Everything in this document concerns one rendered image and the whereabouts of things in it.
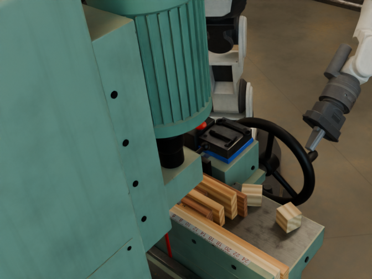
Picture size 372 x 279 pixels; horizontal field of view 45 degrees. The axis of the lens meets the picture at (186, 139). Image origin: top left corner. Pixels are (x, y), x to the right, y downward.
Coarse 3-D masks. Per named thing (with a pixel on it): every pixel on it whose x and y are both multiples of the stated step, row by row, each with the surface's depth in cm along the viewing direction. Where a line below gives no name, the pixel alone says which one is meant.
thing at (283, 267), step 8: (200, 216) 94; (208, 224) 92; (216, 224) 92; (224, 232) 90; (232, 240) 88; (240, 240) 88; (248, 248) 87; (256, 248) 86; (264, 256) 85; (272, 264) 83; (280, 264) 83; (280, 272) 82; (288, 272) 84
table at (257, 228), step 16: (256, 176) 111; (256, 208) 99; (272, 208) 99; (224, 224) 97; (240, 224) 96; (256, 224) 96; (272, 224) 95; (304, 224) 95; (160, 240) 102; (176, 240) 96; (256, 240) 93; (272, 240) 92; (288, 240) 92; (304, 240) 91; (320, 240) 95; (192, 256) 95; (272, 256) 89; (288, 256) 89; (304, 256) 90; (208, 272) 94; (224, 272) 89
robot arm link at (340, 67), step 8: (344, 48) 119; (336, 56) 119; (344, 56) 118; (352, 56) 119; (328, 64) 120; (336, 64) 118; (344, 64) 120; (328, 72) 118; (336, 72) 118; (344, 72) 118; (352, 72) 117; (328, 80) 121; (336, 80) 117; (344, 80) 116; (352, 80) 116; (360, 80) 118; (352, 88) 116; (360, 88) 117
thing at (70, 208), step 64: (0, 0) 40; (64, 0) 45; (0, 64) 42; (64, 64) 48; (0, 128) 45; (64, 128) 51; (0, 192) 47; (64, 192) 54; (128, 192) 64; (0, 256) 50; (64, 256) 59; (128, 256) 69
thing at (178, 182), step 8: (184, 152) 90; (192, 152) 90; (184, 160) 89; (192, 160) 88; (200, 160) 90; (176, 168) 87; (184, 168) 87; (192, 168) 89; (200, 168) 91; (168, 176) 86; (176, 176) 86; (184, 176) 88; (192, 176) 90; (200, 176) 92; (168, 184) 84; (176, 184) 86; (184, 184) 89; (192, 184) 91; (168, 192) 85; (176, 192) 87; (184, 192) 90; (168, 200) 86; (176, 200) 88; (168, 208) 87
